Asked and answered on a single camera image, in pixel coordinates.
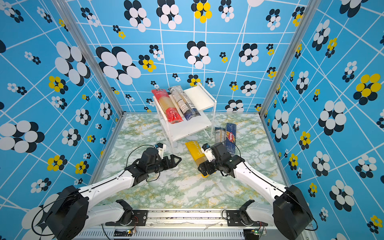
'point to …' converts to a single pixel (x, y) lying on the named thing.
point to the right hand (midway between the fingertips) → (205, 164)
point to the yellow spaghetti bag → (199, 157)
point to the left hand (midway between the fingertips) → (178, 160)
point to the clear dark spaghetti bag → (219, 135)
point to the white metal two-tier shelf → (205, 104)
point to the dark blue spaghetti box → (230, 138)
